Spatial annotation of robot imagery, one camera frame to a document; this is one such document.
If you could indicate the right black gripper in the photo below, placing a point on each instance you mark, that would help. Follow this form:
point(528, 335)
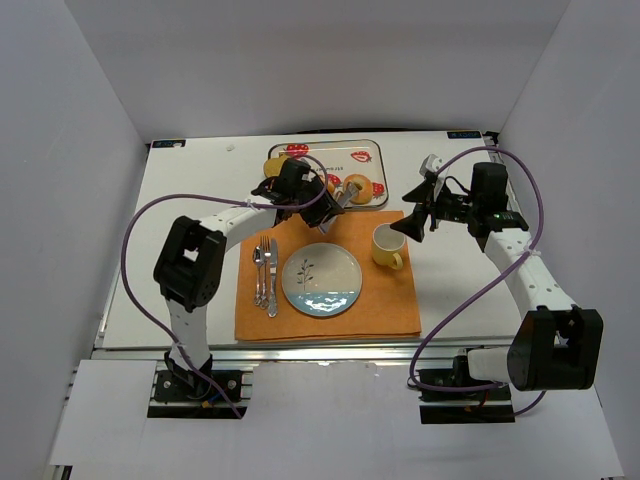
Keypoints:
point(429, 209)

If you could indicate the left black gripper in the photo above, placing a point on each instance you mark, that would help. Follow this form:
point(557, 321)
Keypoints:
point(322, 209)

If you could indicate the metal serving tongs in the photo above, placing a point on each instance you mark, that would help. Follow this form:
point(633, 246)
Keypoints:
point(347, 195)

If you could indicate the sugared bagel donut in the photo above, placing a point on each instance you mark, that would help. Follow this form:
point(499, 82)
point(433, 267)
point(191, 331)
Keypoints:
point(364, 187)

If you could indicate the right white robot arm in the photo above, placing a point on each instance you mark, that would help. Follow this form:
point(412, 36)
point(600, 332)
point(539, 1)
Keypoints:
point(557, 344)

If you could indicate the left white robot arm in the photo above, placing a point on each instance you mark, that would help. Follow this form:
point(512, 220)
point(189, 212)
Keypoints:
point(189, 268)

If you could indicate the sliced loaf bread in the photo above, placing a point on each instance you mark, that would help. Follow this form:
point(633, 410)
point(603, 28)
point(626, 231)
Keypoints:
point(272, 167)

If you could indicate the yellow mug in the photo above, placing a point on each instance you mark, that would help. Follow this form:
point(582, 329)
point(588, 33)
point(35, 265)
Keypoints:
point(387, 245)

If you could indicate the silver fork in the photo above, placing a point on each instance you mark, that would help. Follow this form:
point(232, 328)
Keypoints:
point(265, 252)

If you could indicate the strawberry print tray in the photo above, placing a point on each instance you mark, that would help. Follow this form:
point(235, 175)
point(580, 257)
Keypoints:
point(341, 159)

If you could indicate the silver spoon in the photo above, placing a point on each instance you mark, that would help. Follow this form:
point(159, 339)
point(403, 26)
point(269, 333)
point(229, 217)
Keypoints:
point(258, 260)

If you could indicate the right corner label sticker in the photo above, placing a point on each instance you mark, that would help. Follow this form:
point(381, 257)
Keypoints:
point(464, 134)

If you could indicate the corner label sticker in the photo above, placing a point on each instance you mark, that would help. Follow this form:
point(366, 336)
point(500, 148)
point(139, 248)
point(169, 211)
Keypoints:
point(464, 134)
point(168, 143)

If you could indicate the ceramic plate with plant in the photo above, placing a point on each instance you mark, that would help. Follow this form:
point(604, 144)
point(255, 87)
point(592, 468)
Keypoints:
point(321, 280)

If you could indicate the orange cloth placemat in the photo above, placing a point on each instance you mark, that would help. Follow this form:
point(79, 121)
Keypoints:
point(387, 305)

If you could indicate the silver table knife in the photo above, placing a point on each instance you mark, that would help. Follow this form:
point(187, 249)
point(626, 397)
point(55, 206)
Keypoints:
point(273, 263)

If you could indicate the left corner label sticker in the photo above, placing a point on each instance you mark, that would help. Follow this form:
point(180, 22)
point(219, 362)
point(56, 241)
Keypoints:
point(168, 143)

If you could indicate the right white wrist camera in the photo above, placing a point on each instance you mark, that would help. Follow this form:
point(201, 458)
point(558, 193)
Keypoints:
point(431, 165)

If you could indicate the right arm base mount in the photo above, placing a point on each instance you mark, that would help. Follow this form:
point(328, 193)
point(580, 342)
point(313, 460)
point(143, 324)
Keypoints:
point(458, 398)

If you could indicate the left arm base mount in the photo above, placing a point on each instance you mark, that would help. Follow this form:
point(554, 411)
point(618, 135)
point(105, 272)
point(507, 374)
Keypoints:
point(170, 399)

